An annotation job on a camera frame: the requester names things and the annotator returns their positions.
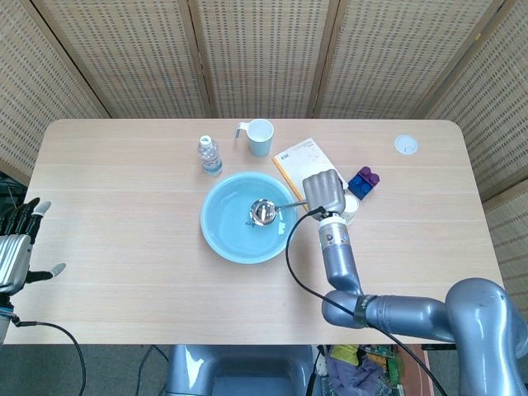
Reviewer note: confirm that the small clear water bottle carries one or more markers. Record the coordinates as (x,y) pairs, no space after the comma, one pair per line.
(209,156)

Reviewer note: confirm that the white booklet with orange spine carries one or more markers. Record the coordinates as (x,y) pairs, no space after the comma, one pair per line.
(301,163)

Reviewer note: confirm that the white table grommet cap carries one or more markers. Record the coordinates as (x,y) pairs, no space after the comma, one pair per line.
(406,144)

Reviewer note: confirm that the blue and purple toy block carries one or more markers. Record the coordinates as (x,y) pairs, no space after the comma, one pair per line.
(364,182)

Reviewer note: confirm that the light blue bowl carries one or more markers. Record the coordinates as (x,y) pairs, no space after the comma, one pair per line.
(235,231)

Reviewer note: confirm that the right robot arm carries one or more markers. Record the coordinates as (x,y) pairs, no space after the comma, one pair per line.
(412,305)

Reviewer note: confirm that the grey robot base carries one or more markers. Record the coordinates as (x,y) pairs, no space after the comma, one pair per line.
(239,371)

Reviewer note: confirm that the woven folding screen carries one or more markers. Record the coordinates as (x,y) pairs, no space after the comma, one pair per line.
(264,57)

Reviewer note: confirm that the metal ladle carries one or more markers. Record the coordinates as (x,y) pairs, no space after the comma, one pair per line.
(265,212)

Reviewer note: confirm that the colourful cloth pile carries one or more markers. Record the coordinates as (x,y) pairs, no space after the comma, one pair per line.
(359,369)

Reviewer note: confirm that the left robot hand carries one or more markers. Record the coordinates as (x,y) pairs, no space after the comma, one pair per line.
(14,247)

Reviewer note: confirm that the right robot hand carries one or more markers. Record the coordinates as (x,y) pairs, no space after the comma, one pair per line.
(323,193)

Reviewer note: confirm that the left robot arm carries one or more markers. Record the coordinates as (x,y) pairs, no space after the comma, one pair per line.
(3,321)

